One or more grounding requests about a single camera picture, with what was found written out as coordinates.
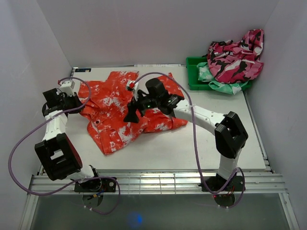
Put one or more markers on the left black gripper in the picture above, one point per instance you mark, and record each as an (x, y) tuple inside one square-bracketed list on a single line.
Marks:
[(75, 98)]

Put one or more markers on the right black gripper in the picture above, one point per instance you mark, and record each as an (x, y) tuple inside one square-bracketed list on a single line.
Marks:
[(132, 106)]

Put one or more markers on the orange white tie-dye trousers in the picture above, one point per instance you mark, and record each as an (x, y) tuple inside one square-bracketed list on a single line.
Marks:
[(107, 107)]

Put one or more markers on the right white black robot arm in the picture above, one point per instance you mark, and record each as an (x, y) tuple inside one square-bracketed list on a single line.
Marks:
[(228, 130)]

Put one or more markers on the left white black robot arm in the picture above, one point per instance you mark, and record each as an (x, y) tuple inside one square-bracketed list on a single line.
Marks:
[(56, 152)]

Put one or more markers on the blue label sticker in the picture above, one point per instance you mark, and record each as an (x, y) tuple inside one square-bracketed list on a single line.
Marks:
[(83, 70)]

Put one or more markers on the green plastic bin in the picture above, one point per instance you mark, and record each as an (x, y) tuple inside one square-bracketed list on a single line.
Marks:
[(194, 83)]

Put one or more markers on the mint green white garment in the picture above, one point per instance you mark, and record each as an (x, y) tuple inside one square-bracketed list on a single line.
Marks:
[(205, 76)]

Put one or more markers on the pink camouflage garment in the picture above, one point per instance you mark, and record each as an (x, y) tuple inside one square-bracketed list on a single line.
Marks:
[(237, 62)]

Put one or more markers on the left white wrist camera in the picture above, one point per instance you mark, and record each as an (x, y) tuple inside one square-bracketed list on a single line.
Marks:
[(67, 86)]

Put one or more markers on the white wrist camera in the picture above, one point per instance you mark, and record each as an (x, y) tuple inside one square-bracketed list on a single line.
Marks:
[(133, 86), (67, 86)]

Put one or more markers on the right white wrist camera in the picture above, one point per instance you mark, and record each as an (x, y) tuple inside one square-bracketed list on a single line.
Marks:
[(133, 86)]

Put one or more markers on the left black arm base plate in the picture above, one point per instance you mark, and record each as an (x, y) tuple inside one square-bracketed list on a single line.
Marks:
[(96, 186)]

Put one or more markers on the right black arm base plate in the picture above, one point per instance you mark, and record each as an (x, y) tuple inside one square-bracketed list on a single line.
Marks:
[(211, 187)]

